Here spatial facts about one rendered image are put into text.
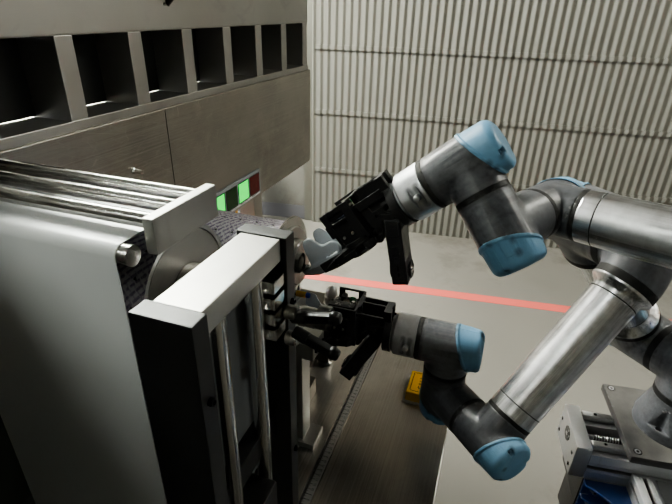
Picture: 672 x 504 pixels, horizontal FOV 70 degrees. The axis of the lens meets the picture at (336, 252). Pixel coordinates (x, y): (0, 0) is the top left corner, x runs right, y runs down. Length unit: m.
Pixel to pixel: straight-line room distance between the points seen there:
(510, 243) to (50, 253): 0.50
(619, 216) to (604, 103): 3.13
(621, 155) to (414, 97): 1.48
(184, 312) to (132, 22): 0.71
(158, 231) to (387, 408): 0.70
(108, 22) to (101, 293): 0.55
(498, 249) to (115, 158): 0.65
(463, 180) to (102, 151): 0.59
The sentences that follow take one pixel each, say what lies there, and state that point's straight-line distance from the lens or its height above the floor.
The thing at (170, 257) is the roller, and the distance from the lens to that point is 0.53.
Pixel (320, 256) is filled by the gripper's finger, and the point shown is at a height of 1.27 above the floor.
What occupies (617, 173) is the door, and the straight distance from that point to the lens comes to 3.96.
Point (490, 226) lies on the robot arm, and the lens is 0.63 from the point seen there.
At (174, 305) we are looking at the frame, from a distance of 0.35.
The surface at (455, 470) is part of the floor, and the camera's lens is 2.15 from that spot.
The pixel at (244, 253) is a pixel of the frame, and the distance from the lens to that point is 0.41.
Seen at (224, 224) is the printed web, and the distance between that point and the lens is 0.79.
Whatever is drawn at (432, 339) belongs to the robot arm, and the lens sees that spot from 0.83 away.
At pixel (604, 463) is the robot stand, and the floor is 0.74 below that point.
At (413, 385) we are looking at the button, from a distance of 1.05.
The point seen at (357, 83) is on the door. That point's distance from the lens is 3.71.
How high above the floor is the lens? 1.62
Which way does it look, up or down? 27 degrees down
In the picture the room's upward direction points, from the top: 1 degrees clockwise
